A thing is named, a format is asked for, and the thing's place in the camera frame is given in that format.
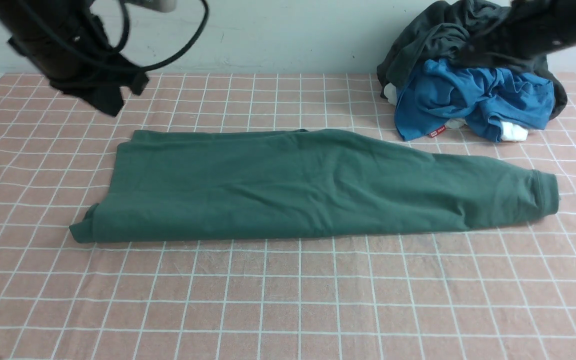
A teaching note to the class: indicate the dark grey crumpled garment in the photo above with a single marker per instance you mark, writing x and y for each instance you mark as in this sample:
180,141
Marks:
441,30

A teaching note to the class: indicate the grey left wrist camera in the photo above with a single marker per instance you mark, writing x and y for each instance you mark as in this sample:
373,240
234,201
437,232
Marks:
160,6

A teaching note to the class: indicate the pink checkered tablecloth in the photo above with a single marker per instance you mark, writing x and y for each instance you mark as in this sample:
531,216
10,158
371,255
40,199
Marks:
507,294

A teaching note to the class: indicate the blue crumpled shirt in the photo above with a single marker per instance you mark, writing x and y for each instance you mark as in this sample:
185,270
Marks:
435,92

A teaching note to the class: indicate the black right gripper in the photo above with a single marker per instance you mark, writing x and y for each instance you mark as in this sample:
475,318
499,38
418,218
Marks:
529,30

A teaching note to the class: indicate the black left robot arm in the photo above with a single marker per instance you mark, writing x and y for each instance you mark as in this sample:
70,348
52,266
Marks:
47,12

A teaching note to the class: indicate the green long sleeve shirt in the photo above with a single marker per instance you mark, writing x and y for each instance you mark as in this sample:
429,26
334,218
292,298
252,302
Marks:
303,184

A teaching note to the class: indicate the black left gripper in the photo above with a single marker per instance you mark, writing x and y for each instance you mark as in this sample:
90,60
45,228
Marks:
99,87

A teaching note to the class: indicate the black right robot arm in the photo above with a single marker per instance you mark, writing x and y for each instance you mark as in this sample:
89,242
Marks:
567,30

